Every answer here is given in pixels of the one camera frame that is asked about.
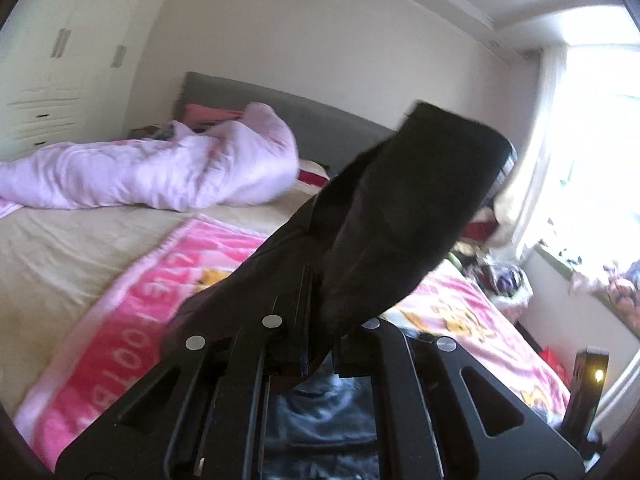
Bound bed with beige sheet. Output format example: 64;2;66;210
0;71;576;472

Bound white wardrobe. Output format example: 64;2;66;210
0;0;182;162

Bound light pink duvet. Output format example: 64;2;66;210
0;102;300;212

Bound window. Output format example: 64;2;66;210
525;44;640;283

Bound clothes on windowsill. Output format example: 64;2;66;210
567;259;640;337

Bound grey headboard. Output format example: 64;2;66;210
172;71;397;173

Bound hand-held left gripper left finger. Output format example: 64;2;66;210
55;265;316;480

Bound red striped pillow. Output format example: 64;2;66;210
298;160;332;184

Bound cream curtain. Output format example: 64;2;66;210
492;45;573;263

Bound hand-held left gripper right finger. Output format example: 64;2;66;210
334;317;587;480

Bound pile of mixed clothes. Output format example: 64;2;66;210
450;195;533;313

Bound red item on floor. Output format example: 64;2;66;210
540;346;570;386

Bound black leather jacket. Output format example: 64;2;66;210
160;101;517;480

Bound pink printed blanket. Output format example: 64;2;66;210
15;214;572;472

